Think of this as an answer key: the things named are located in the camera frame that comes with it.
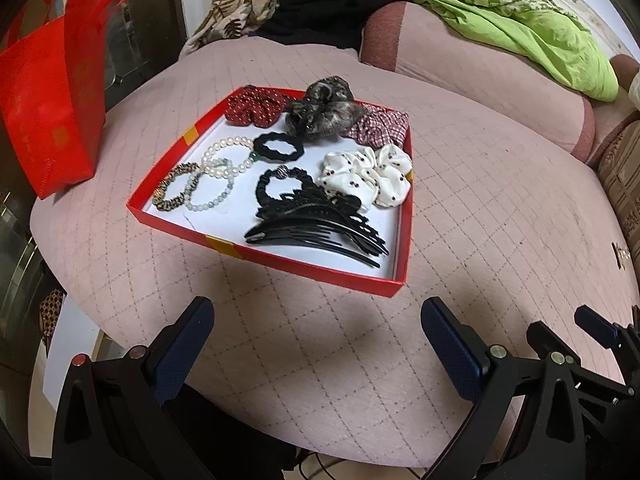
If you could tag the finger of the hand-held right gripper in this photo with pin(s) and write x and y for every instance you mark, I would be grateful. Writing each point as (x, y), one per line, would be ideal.
(597, 327)
(540, 337)

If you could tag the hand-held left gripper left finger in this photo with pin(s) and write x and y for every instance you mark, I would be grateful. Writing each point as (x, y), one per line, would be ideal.
(182, 355)

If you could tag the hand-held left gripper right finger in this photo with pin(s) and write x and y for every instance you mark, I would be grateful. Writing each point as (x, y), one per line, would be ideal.
(452, 355)

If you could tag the red shallow cardboard box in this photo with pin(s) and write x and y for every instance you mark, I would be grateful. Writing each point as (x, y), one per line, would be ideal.
(225, 225)

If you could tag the black hair comb clip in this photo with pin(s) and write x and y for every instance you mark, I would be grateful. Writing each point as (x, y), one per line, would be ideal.
(320, 240)

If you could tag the black lace hair clip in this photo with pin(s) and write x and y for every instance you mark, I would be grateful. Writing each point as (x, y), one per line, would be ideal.
(300, 200)

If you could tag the white dotted scrunchie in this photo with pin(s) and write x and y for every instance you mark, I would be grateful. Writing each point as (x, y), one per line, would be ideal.
(360, 175)

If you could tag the black scalloped scrunchie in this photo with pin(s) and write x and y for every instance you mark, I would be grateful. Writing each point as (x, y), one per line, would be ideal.
(260, 146)

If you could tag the red plaid scrunchie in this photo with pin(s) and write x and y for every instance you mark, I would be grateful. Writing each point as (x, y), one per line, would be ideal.
(380, 125)

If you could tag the red dotted scrunchie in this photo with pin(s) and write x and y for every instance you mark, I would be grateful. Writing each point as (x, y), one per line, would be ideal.
(250, 105)

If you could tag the grey organza scrunchie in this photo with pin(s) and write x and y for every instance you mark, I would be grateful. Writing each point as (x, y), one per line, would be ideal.
(320, 105)

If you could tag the pink quilted mattress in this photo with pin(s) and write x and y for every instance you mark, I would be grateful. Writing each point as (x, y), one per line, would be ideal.
(475, 235)

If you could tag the brown patterned cloth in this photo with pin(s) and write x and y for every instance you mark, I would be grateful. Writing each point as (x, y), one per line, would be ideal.
(52, 312)

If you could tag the striped floral cushion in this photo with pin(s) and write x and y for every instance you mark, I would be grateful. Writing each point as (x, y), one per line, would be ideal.
(625, 175)

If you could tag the reddish brown cushion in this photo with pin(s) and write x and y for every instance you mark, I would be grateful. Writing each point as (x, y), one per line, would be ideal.
(622, 67)

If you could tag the pink bolster cushion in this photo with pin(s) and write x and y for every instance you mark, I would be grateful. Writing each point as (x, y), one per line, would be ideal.
(475, 75)

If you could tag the red shopping bag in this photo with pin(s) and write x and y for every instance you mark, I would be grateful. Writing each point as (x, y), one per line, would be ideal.
(50, 100)

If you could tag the lime green cloth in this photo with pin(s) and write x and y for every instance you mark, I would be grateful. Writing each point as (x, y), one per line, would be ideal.
(540, 40)

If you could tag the dark glass door cabinet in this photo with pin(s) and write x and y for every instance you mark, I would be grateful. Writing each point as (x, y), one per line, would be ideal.
(165, 20)

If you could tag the leaf print cloth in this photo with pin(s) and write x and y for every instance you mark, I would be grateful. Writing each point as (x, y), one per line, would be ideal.
(235, 5)

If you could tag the black cloth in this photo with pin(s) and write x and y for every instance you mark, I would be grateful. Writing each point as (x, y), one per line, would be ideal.
(320, 15)

